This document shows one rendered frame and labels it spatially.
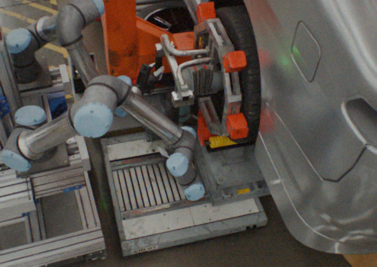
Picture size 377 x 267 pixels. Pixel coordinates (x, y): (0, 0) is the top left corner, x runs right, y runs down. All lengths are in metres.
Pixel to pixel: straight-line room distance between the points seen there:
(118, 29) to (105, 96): 1.01
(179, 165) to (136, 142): 1.35
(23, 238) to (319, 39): 1.78
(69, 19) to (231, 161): 1.31
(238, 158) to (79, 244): 1.01
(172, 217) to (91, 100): 1.31
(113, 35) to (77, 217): 0.97
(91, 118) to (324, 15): 0.78
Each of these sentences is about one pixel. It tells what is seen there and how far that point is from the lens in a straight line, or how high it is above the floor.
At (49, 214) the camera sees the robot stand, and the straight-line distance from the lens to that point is 2.63.
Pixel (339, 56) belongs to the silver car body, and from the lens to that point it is 1.40.
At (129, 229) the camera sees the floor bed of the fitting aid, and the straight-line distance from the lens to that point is 2.68.
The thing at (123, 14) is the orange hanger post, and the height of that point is 0.97.
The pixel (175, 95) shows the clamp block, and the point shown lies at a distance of 2.08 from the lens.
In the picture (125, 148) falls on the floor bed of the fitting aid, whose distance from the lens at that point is 3.01.
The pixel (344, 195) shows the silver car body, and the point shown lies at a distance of 1.57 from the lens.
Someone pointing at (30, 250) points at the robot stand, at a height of 0.23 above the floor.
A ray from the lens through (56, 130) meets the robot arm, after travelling 1.68.
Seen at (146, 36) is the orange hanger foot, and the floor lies 0.79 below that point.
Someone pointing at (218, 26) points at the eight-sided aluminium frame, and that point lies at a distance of 2.19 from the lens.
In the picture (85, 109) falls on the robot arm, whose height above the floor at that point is 1.31.
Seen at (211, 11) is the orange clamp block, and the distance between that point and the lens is 2.32.
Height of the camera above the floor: 2.42
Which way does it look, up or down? 48 degrees down
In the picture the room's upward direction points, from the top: 5 degrees clockwise
